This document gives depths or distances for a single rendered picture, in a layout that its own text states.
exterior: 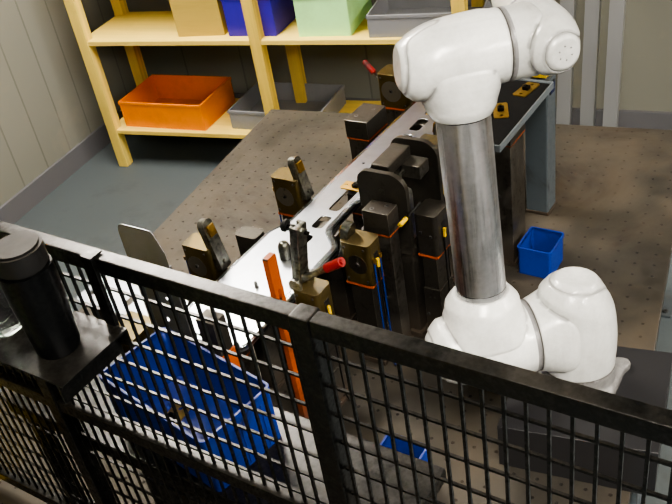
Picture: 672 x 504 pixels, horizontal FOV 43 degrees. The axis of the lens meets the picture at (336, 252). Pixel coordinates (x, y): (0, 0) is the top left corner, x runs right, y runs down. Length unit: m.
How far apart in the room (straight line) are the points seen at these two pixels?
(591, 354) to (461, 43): 0.71
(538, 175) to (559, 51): 1.13
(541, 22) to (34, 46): 3.69
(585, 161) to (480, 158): 1.40
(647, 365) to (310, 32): 2.58
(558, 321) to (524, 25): 0.60
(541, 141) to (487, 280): 0.94
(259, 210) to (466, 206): 1.38
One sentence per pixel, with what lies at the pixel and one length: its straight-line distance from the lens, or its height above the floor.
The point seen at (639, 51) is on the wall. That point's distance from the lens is 4.41.
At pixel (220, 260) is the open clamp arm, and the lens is 2.11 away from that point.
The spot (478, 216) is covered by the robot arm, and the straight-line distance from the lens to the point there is 1.60.
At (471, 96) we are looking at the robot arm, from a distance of 1.50.
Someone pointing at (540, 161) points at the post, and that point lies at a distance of 2.58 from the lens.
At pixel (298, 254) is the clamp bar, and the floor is 1.15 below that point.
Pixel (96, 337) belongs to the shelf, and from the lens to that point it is 1.28.
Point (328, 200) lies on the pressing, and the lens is 2.27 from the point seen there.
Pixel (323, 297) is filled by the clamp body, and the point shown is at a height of 1.03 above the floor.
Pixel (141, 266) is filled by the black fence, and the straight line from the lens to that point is 1.18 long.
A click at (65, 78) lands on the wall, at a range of 5.05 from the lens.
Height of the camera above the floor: 2.18
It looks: 35 degrees down
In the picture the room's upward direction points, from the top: 10 degrees counter-clockwise
